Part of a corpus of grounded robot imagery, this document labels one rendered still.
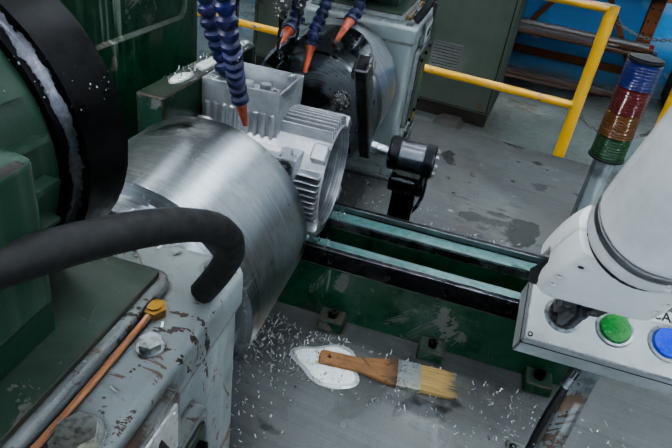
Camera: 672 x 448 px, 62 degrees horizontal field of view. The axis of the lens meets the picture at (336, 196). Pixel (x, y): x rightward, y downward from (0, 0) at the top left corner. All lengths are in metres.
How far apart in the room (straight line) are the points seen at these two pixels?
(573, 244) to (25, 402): 0.37
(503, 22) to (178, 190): 3.45
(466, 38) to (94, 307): 3.65
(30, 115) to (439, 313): 0.69
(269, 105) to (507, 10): 3.14
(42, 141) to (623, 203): 0.33
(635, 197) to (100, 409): 0.33
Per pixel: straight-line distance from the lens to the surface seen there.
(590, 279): 0.48
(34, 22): 0.32
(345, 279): 0.87
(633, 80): 1.08
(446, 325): 0.89
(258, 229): 0.56
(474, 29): 3.89
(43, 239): 0.25
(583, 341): 0.63
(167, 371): 0.36
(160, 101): 0.76
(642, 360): 0.64
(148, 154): 0.57
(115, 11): 0.88
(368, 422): 0.80
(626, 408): 0.98
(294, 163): 0.77
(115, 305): 0.38
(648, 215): 0.38
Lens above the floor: 1.42
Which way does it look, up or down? 30 degrees down
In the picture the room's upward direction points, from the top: 9 degrees clockwise
